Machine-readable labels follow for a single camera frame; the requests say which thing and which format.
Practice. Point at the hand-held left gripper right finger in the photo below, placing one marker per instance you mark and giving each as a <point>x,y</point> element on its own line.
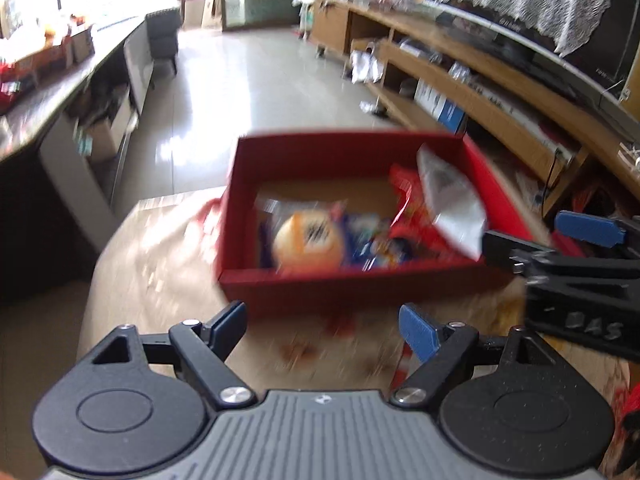
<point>417,332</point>

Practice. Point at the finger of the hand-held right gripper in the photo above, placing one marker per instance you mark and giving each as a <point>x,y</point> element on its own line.
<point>510,252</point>
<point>590,227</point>

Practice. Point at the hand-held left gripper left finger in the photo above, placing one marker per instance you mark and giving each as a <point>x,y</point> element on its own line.
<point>230,325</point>

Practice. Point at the red cardboard box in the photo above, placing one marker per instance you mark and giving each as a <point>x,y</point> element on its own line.
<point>350,290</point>

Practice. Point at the blue cookie packet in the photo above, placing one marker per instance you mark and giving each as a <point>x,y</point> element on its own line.
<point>380,252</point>

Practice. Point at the red snack packet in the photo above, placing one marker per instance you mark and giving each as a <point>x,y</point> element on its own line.
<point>412,210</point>

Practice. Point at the yellow bun packet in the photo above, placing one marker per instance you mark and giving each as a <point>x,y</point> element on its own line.
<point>307,240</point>

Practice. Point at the wooden television cabinet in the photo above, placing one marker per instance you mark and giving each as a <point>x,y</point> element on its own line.
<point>480,97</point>

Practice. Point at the blue white box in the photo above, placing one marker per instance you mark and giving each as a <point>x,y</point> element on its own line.
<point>442,107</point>

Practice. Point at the black television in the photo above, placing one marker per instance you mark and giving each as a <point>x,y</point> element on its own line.
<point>500,35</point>

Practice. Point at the white plastic bag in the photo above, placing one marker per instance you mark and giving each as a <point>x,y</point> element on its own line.
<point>367,67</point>

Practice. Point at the black coffee table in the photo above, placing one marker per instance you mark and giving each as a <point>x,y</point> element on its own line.
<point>30,185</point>

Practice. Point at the grey ottoman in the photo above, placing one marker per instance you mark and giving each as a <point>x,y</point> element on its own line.
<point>162,35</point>

